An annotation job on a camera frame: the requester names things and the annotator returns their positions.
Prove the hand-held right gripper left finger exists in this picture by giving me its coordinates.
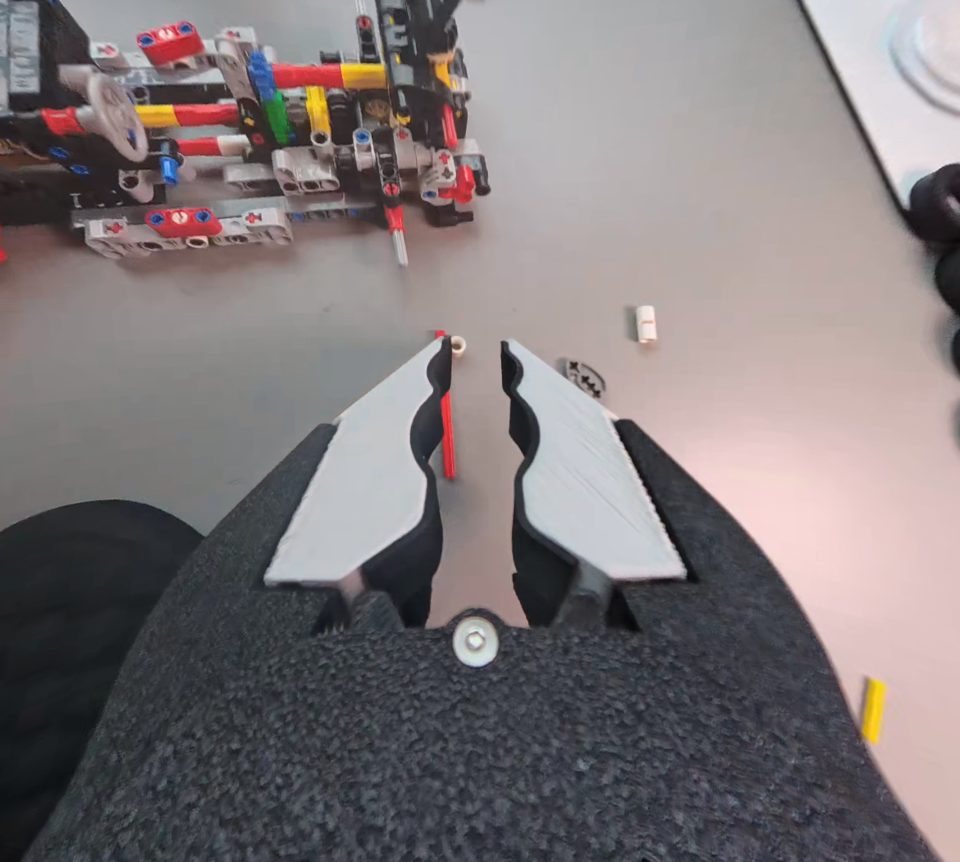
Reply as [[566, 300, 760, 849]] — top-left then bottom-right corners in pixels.
[[264, 335, 455, 589]]

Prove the red toy axle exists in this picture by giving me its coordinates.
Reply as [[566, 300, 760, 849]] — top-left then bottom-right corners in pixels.
[[435, 329, 457, 481]]

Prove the white tray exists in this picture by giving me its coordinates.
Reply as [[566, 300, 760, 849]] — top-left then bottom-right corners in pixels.
[[780, 0, 960, 211]]

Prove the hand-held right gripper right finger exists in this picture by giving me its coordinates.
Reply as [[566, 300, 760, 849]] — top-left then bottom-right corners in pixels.
[[499, 339, 690, 587]]

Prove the grey oval toy cam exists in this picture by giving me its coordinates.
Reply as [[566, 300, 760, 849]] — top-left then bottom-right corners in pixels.
[[561, 355, 607, 400]]

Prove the grey desk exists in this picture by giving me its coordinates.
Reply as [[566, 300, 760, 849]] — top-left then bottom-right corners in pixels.
[[0, 0, 960, 859]]

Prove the yellow toy axle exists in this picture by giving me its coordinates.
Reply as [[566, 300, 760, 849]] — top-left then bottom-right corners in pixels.
[[861, 676, 888, 745]]

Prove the toy brick car chassis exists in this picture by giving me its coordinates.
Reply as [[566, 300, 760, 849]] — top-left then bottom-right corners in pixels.
[[0, 0, 492, 271]]

